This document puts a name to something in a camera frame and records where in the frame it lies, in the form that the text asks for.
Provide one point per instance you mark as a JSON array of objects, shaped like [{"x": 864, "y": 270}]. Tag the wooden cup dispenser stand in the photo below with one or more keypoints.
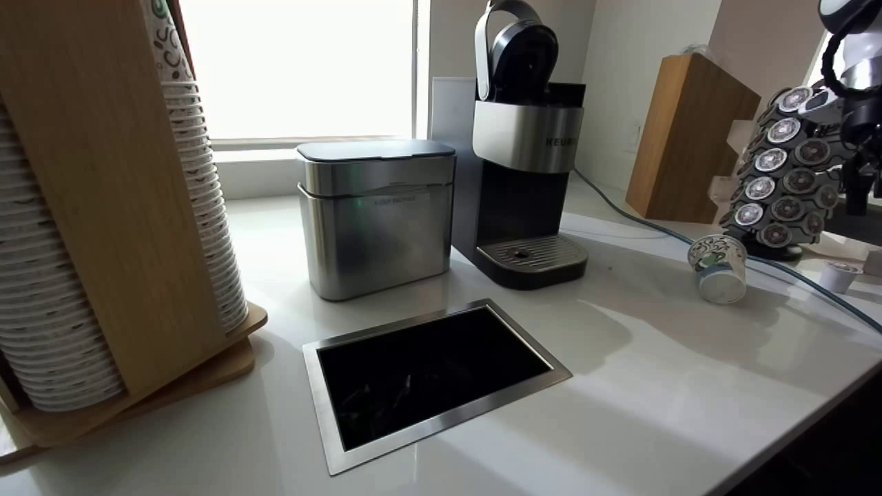
[{"x": 101, "y": 183}]

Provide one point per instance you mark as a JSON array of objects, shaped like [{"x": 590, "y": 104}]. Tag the patterned paper coffee cup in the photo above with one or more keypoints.
[{"x": 721, "y": 268}]

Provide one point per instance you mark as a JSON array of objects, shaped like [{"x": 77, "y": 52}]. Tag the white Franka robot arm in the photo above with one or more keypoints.
[{"x": 857, "y": 56}]

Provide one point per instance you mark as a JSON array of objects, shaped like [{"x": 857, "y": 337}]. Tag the black silver coffee machine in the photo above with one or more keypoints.
[{"x": 524, "y": 154}]

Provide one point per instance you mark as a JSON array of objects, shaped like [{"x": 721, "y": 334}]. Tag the steel framed counter trash opening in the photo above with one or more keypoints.
[{"x": 430, "y": 372}]

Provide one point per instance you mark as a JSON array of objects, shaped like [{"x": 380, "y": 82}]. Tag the coffee pod carousel rack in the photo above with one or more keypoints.
[{"x": 785, "y": 180}]

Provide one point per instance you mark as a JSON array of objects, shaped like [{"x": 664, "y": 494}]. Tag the tall paper cup stack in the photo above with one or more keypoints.
[
  {"x": 50, "y": 311},
  {"x": 208, "y": 193}
]

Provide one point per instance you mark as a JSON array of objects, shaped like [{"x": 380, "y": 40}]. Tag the small white packet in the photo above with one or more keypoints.
[{"x": 839, "y": 275}]

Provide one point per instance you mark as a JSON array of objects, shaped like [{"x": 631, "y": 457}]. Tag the wooden block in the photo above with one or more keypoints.
[{"x": 683, "y": 137}]

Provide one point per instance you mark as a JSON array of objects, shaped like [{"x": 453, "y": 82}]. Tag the bright window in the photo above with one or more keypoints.
[{"x": 298, "y": 63}]

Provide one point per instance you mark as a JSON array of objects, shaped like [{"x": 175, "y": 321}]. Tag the stainless steel lidded canister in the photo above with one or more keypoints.
[{"x": 375, "y": 220}]

